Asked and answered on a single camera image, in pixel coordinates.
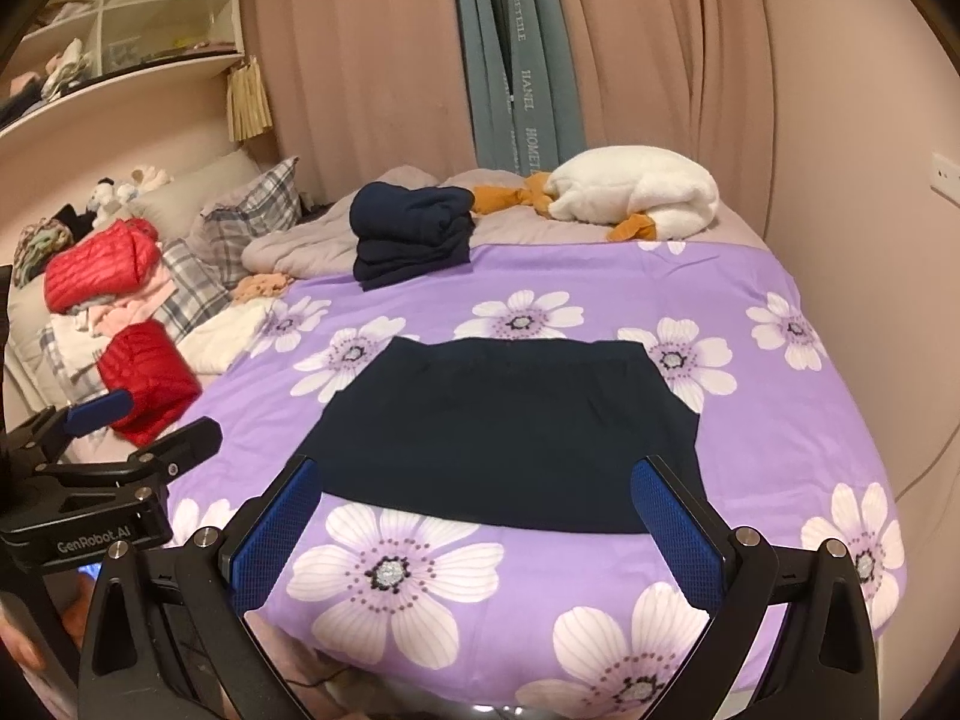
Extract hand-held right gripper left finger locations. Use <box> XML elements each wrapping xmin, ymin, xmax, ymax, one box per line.
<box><xmin>79</xmin><ymin>454</ymin><xmax>322</xmax><ymax>720</ymax></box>

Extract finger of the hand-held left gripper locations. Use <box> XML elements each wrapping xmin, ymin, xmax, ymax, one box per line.
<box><xmin>11</xmin><ymin>388</ymin><xmax>136</xmax><ymax>458</ymax></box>
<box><xmin>37</xmin><ymin>416</ymin><xmax>224</xmax><ymax>496</ymax></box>

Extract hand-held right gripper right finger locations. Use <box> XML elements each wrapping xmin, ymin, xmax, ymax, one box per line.
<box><xmin>630</xmin><ymin>454</ymin><xmax>880</xmax><ymax>720</ymax></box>

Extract navy zip jacket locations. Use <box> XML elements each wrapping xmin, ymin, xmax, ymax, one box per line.
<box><xmin>296</xmin><ymin>336</ymin><xmax>710</xmax><ymax>535</ymax></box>

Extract pink clothes pile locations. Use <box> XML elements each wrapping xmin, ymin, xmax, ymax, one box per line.
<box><xmin>75</xmin><ymin>270</ymin><xmax>177</xmax><ymax>338</ymax></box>

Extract folded navy clothes stack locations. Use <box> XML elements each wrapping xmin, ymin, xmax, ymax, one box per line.
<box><xmin>349</xmin><ymin>181</ymin><xmax>477</xmax><ymax>292</ymax></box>

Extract person's left hand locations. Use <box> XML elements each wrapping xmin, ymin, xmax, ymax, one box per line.
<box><xmin>0</xmin><ymin>574</ymin><xmax>102</xmax><ymax>698</ymax></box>

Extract dark red down jacket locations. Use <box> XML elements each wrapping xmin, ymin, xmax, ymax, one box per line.
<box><xmin>96</xmin><ymin>319</ymin><xmax>202</xmax><ymax>447</ymax></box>

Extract plaid white cloth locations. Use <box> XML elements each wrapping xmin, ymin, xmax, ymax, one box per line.
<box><xmin>37</xmin><ymin>311</ymin><xmax>113</xmax><ymax>391</ymax></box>

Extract bright red down jacket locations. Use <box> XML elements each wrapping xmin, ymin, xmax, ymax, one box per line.
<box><xmin>43</xmin><ymin>217</ymin><xmax>162</xmax><ymax>312</ymax></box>

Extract small plaid pillow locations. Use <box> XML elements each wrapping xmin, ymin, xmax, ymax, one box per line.
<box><xmin>154</xmin><ymin>240</ymin><xmax>233</xmax><ymax>338</ymax></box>

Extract patterned grey-green cloth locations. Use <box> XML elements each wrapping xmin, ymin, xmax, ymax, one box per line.
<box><xmin>11</xmin><ymin>217</ymin><xmax>76</xmax><ymax>287</ymax></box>

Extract peach cloth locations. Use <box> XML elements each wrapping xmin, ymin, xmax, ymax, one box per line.
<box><xmin>232</xmin><ymin>272</ymin><xmax>297</xmax><ymax>305</ymax></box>

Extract white plush dog toy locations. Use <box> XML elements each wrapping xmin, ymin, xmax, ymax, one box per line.
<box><xmin>86</xmin><ymin>178</ymin><xmax>136</xmax><ymax>230</ymax></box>

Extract grey quilt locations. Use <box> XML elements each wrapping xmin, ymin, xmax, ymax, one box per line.
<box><xmin>241</xmin><ymin>165</ymin><xmax>766</xmax><ymax>278</ymax></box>

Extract beige pillow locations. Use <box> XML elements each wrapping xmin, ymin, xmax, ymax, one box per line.
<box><xmin>131</xmin><ymin>150</ymin><xmax>260</xmax><ymax>226</ymax></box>

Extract large plaid pillow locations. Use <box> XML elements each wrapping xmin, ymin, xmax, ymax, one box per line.
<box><xmin>201</xmin><ymin>157</ymin><xmax>302</xmax><ymax>271</ymax></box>

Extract purple floral blanket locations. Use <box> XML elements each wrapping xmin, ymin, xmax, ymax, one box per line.
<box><xmin>161</xmin><ymin>240</ymin><xmax>908</xmax><ymax>713</ymax></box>

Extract pink curtain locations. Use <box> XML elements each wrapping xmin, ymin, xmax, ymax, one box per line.
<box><xmin>244</xmin><ymin>0</ymin><xmax>788</xmax><ymax>173</ymax></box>

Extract grey-blue curtain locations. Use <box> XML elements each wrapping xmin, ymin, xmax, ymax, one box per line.
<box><xmin>448</xmin><ymin>0</ymin><xmax>587</xmax><ymax>173</ymax></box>

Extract white wall shelf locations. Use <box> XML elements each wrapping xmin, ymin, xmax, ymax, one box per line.
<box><xmin>0</xmin><ymin>0</ymin><xmax>248</xmax><ymax>140</ymax></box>

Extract white wall socket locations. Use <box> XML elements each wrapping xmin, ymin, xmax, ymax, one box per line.
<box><xmin>930</xmin><ymin>151</ymin><xmax>960</xmax><ymax>203</ymax></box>

